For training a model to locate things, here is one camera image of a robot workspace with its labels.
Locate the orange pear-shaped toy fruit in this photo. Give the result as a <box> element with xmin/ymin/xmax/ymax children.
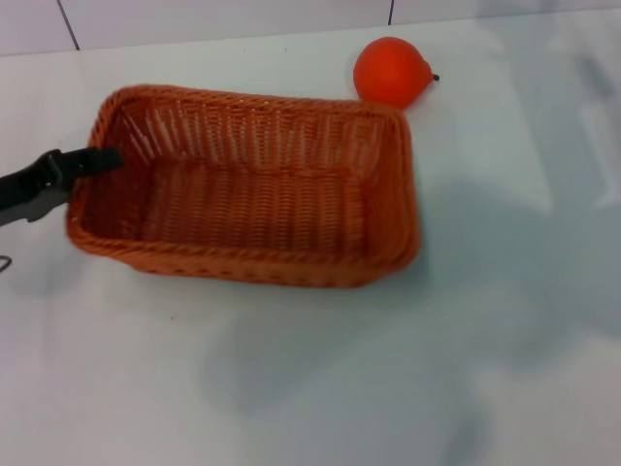
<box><xmin>352</xmin><ymin>36</ymin><xmax>441</xmax><ymax>111</ymax></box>

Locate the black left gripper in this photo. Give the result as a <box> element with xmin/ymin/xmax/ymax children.
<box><xmin>0</xmin><ymin>147</ymin><xmax>124</xmax><ymax>230</ymax></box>

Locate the orange woven plastic basket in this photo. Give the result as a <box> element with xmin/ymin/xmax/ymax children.
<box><xmin>65</xmin><ymin>83</ymin><xmax>421</xmax><ymax>290</ymax></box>

